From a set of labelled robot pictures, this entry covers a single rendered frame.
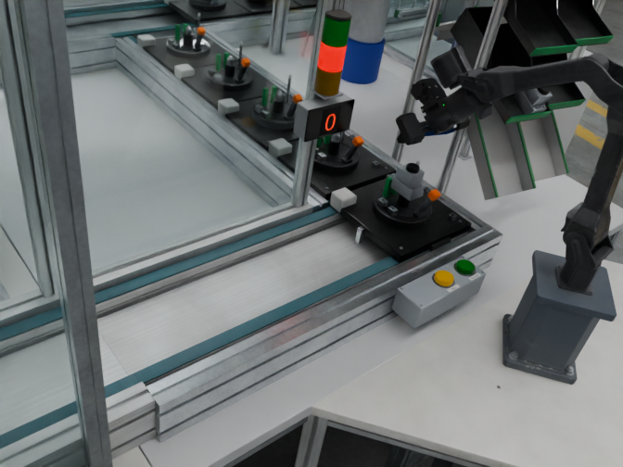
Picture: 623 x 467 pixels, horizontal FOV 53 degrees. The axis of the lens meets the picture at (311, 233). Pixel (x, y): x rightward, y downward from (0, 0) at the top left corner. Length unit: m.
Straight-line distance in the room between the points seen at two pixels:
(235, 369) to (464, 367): 0.49
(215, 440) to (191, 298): 0.29
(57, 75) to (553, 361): 1.08
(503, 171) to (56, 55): 1.24
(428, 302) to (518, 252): 0.46
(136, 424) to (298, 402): 0.29
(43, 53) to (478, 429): 0.97
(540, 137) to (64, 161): 1.37
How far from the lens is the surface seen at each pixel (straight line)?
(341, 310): 1.21
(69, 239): 0.69
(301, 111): 1.27
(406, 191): 1.43
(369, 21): 2.26
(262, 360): 1.13
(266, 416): 1.16
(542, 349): 1.34
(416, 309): 1.27
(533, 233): 1.77
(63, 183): 0.65
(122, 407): 1.05
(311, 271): 1.35
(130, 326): 1.22
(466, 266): 1.38
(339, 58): 1.24
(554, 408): 1.35
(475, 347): 1.38
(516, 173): 1.67
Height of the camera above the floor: 1.80
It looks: 38 degrees down
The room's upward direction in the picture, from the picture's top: 10 degrees clockwise
